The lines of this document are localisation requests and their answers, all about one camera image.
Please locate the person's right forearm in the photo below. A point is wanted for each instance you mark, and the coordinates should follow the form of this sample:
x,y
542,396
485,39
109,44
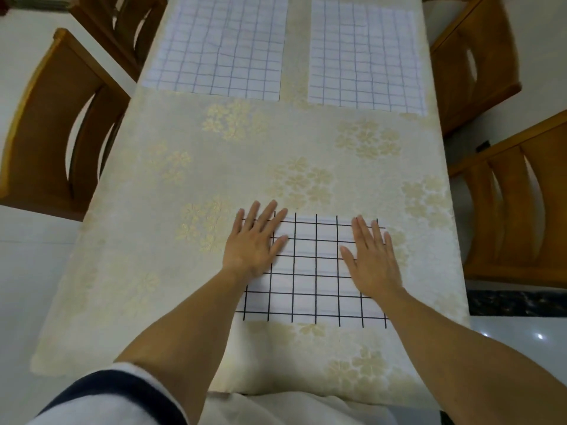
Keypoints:
x,y
465,358

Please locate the person's left hand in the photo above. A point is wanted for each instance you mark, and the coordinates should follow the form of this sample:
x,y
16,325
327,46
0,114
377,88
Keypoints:
x,y
252,252

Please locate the table with cream floral tablecloth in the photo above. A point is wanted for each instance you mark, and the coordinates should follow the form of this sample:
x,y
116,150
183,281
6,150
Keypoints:
x,y
155,261

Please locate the glass sliding door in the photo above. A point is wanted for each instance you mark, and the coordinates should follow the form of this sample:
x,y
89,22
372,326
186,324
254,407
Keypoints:
x,y
40,2

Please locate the person's right hand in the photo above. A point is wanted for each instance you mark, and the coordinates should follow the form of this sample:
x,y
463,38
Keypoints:
x,y
376,269

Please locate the person's left forearm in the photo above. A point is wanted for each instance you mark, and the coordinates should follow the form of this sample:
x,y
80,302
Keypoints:
x,y
195,340

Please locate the checked cloth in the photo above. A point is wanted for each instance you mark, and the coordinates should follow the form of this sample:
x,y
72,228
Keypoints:
x,y
314,278
221,48

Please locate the small black box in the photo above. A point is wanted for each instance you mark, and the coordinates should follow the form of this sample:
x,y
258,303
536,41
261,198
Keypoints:
x,y
483,146

